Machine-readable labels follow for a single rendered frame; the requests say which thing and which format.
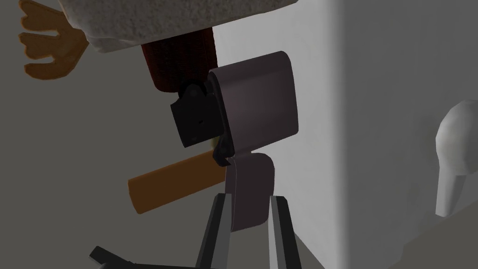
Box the white coarse cloth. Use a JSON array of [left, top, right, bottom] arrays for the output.
[[59, 0, 299, 53]]

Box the white rounded knob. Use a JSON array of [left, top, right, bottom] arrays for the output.
[[435, 99, 478, 218]]

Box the brown wooden handle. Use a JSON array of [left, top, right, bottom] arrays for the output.
[[127, 149, 227, 215]]

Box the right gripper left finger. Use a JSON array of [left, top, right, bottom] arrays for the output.
[[196, 193, 233, 269]]

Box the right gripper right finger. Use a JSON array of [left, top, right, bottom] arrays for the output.
[[268, 195, 302, 269]]

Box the dark red cylinder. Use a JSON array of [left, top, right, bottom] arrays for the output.
[[141, 28, 218, 94]]

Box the brown wooden fork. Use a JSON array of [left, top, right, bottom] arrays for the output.
[[18, 0, 90, 81]]

